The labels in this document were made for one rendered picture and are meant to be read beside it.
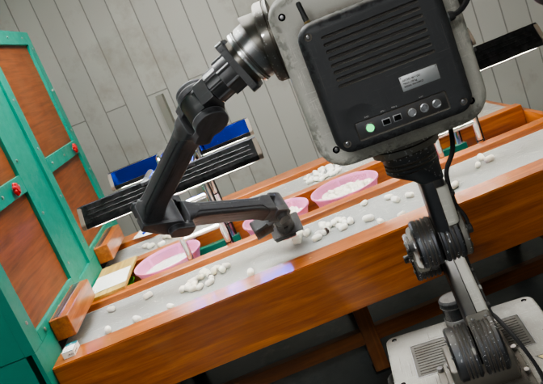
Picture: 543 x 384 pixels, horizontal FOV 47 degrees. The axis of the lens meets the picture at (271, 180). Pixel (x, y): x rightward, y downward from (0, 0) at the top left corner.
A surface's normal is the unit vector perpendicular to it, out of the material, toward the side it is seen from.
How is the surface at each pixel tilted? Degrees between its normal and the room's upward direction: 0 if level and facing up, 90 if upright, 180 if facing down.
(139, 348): 90
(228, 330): 90
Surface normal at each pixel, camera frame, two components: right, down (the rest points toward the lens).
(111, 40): -0.07, 0.26
